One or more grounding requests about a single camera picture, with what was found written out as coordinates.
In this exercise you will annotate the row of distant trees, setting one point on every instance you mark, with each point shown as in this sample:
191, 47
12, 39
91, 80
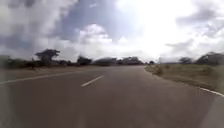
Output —
100, 61

